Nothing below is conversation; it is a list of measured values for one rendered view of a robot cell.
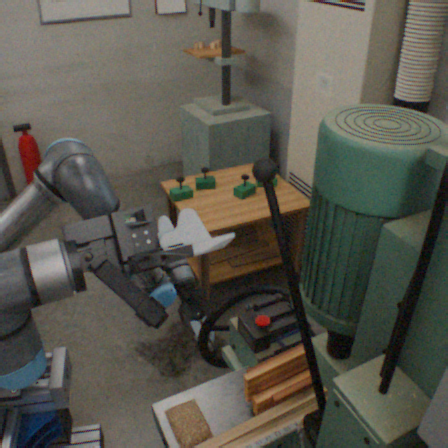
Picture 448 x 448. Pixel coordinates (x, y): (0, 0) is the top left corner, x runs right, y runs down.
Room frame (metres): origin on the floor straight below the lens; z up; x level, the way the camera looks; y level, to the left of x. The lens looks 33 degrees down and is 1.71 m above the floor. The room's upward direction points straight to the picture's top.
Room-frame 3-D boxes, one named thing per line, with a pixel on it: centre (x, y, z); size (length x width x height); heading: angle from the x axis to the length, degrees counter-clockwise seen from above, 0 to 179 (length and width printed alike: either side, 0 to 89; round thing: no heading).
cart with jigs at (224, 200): (2.10, -0.05, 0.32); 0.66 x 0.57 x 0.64; 114
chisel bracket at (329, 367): (0.53, -0.22, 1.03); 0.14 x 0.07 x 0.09; 26
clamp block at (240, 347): (0.71, -0.10, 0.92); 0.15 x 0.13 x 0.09; 116
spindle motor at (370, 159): (0.55, -0.21, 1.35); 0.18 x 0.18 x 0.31
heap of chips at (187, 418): (0.50, 0.07, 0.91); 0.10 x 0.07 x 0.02; 26
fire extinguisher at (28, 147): (2.96, 1.44, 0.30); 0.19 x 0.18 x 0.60; 26
